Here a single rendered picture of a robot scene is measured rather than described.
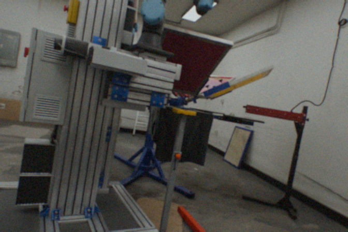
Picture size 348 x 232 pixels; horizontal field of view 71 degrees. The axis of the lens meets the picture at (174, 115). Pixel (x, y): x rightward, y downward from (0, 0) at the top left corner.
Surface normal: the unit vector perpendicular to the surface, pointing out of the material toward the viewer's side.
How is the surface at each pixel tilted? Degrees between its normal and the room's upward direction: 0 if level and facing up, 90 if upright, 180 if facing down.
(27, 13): 90
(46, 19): 90
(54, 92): 90
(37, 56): 90
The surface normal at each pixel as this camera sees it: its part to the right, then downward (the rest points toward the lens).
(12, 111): 0.31, 0.11
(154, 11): 0.04, 0.19
